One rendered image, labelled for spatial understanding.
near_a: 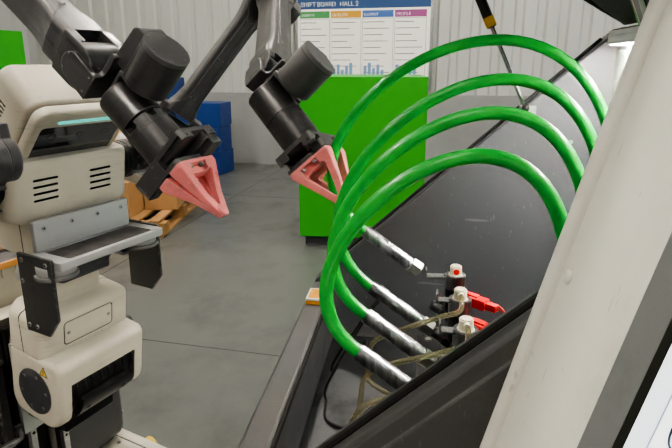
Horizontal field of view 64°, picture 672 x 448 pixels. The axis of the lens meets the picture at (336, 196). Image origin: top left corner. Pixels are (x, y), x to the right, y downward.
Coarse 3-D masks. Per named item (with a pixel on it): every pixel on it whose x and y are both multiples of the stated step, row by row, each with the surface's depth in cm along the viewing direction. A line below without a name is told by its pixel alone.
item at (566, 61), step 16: (448, 48) 67; (464, 48) 67; (528, 48) 66; (544, 48) 65; (416, 64) 68; (560, 64) 66; (576, 64) 66; (384, 80) 69; (592, 80) 66; (368, 96) 70; (592, 96) 66; (352, 112) 71; (336, 144) 72; (336, 160) 73; (336, 192) 74
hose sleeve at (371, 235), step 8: (368, 232) 74; (376, 232) 75; (368, 240) 75; (376, 240) 74; (384, 240) 75; (384, 248) 74; (392, 248) 74; (392, 256) 75; (400, 256) 74; (408, 256) 75; (400, 264) 75; (408, 264) 74
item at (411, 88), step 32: (320, 96) 391; (352, 96) 390; (384, 96) 388; (416, 96) 386; (320, 128) 397; (352, 128) 395; (416, 128) 391; (352, 160) 401; (416, 160) 397; (320, 224) 415
